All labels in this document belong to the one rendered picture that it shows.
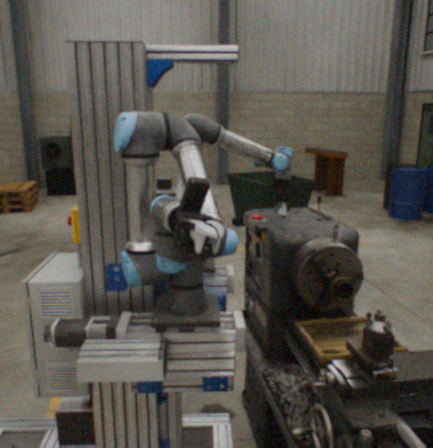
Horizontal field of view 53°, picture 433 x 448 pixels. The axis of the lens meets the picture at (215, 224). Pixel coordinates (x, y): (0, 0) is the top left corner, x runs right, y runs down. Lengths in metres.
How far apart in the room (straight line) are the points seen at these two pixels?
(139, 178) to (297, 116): 11.24
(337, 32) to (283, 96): 2.19
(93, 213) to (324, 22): 11.74
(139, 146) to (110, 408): 1.07
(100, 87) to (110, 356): 0.86
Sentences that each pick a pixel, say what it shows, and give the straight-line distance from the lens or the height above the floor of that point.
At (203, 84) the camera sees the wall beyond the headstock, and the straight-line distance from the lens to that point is 11.89.
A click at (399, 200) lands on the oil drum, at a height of 0.34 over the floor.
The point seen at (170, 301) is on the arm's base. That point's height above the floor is 1.20.
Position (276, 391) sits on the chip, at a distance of 2.14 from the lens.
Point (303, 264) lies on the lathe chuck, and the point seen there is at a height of 1.15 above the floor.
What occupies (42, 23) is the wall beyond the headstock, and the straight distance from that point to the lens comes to 12.07.
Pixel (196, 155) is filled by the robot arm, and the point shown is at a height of 1.68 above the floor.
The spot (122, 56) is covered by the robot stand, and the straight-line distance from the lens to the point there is 1.54.
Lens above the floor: 1.80
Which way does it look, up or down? 14 degrees down
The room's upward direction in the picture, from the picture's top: straight up
